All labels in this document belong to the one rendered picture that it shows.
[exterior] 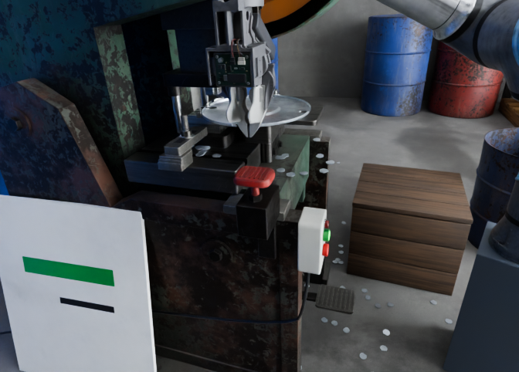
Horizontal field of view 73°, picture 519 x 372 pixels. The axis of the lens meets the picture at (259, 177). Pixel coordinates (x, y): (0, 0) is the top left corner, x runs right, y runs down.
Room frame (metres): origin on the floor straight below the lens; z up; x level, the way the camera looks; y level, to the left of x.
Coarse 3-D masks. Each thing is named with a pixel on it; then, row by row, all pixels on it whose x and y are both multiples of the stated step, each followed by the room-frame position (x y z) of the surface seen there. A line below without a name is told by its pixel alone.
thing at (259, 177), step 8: (240, 168) 0.59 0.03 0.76; (248, 168) 0.59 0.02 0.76; (256, 168) 0.59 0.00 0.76; (264, 168) 0.59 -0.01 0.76; (240, 176) 0.56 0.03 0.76; (248, 176) 0.56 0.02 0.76; (256, 176) 0.56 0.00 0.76; (264, 176) 0.55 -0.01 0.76; (272, 176) 0.56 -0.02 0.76; (240, 184) 0.55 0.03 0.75; (248, 184) 0.54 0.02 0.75; (256, 184) 0.54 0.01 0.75; (264, 184) 0.54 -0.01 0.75; (256, 192) 0.56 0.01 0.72
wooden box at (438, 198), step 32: (384, 192) 1.19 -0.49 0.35; (416, 192) 1.17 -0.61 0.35; (448, 192) 1.16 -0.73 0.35; (352, 224) 1.12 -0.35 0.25; (384, 224) 1.08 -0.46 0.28; (416, 224) 1.03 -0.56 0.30; (448, 224) 1.00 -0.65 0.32; (352, 256) 1.11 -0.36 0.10; (384, 256) 1.07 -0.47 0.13; (416, 256) 1.03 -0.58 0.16; (448, 256) 0.99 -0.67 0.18; (416, 288) 1.02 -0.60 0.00; (448, 288) 0.98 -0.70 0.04
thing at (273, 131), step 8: (304, 112) 0.88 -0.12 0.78; (312, 112) 0.87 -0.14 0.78; (320, 112) 0.87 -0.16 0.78; (296, 120) 0.81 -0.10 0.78; (304, 120) 0.80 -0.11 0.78; (312, 120) 0.80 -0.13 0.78; (264, 128) 0.86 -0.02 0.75; (272, 128) 0.87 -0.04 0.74; (256, 136) 0.87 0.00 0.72; (264, 136) 0.86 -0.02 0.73; (272, 136) 0.87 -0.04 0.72; (264, 144) 0.86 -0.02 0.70; (272, 144) 0.87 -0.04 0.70; (280, 144) 0.92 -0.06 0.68; (264, 152) 0.86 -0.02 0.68; (272, 152) 0.86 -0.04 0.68; (264, 160) 0.86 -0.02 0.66; (272, 160) 0.86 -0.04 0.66
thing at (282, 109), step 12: (276, 96) 1.04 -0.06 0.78; (288, 96) 1.02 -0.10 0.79; (204, 108) 0.94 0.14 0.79; (216, 108) 0.95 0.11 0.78; (276, 108) 0.90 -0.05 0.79; (288, 108) 0.91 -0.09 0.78; (300, 108) 0.91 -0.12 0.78; (216, 120) 0.83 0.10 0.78; (264, 120) 0.81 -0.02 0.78; (276, 120) 0.81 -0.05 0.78; (288, 120) 0.79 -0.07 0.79
